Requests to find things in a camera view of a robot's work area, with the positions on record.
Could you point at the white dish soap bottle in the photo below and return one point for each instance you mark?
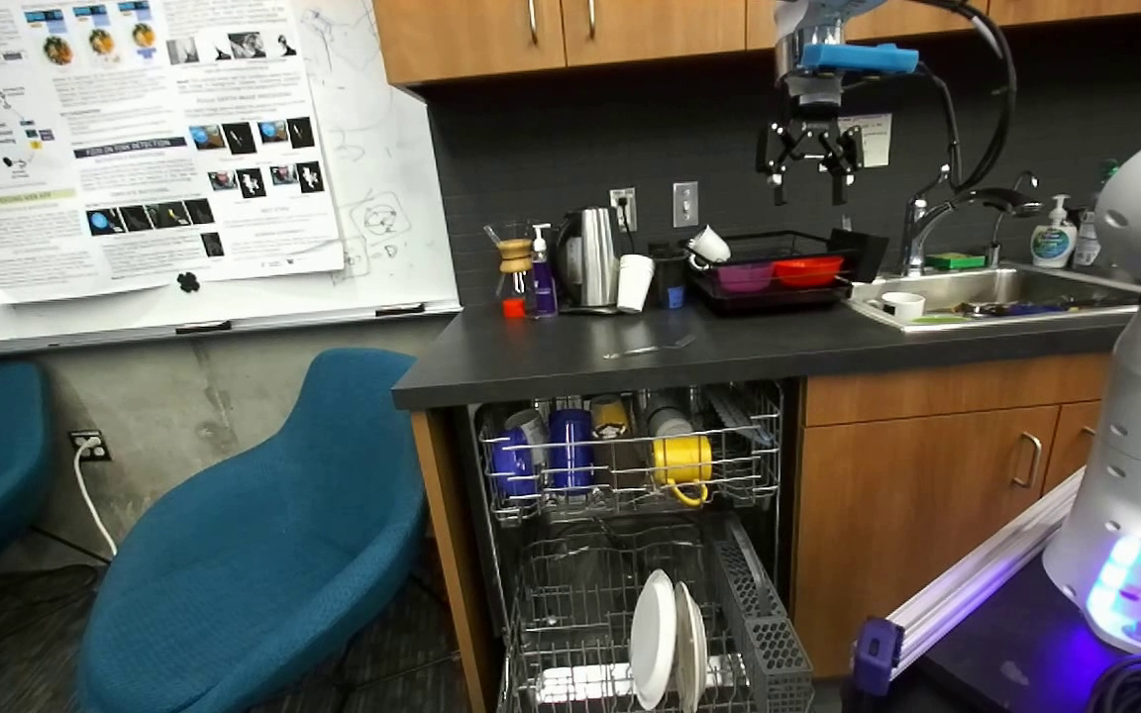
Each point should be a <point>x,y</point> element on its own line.
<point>1088,240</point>

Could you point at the white tall cup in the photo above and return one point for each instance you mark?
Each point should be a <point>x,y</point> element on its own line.
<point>637,281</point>

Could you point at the wooden cabinet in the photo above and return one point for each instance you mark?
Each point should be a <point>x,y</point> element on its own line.
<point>914,502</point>
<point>650,28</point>

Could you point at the yellow mug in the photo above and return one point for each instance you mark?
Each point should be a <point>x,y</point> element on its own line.
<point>684,461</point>

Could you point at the large white research poster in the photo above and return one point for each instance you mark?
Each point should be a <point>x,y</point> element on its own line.
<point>138,145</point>

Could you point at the blue mug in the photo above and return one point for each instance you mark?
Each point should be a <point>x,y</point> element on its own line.
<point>513,465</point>
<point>572,449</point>

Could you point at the stainless steel sink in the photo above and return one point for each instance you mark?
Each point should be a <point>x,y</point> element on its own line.
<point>992,294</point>

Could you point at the white mug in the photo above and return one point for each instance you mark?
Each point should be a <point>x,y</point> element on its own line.
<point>711,244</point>

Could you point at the purple bowl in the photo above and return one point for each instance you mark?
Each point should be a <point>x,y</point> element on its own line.
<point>742,276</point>

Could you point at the purple spray bottle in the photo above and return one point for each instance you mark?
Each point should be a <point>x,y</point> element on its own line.
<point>544,280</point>

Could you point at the wooden lower cabinet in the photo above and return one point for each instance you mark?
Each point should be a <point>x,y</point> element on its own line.
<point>914,502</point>

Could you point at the white whiteboard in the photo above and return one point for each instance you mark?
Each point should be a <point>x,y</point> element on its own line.
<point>394,198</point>

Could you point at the white wall outlet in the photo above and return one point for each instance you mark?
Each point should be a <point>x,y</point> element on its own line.
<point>624,202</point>

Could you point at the grey wall light switch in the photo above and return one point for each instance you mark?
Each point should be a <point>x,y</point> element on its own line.
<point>686,202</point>

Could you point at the black utensil holder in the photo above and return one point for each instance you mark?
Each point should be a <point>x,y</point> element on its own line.
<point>861,256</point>

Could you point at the wooden upper cabinet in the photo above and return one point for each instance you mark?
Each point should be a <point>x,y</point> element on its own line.
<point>650,28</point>

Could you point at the white plate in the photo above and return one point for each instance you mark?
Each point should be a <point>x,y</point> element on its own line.
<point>694,647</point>
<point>650,639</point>

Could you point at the low wall power socket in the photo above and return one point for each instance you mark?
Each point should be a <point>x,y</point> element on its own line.
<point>94,443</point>

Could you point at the white paper wall note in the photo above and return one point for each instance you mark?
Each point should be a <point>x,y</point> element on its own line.
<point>872,141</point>

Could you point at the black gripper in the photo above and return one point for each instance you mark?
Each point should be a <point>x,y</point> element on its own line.
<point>811,136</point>

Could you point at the chrome sink faucet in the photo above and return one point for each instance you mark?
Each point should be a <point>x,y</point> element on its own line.
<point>925,222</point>

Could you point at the clear soap dispenser bottle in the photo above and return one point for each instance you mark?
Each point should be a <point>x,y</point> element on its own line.
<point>1055,240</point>

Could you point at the aluminium rail blue end cap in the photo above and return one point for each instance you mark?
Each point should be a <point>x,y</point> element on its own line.
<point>967,579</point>

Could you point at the white cup in sink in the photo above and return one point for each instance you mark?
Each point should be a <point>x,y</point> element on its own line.
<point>906,307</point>

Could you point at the red bowl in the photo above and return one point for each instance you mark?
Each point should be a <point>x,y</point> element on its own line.
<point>811,271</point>

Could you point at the black dish drying rack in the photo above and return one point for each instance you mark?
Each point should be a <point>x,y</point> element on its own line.
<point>770,297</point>

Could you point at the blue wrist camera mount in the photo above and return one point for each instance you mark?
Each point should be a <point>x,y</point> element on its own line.
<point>861,59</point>

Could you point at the green sponge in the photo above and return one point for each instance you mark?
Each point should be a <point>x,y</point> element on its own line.
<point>955,263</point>

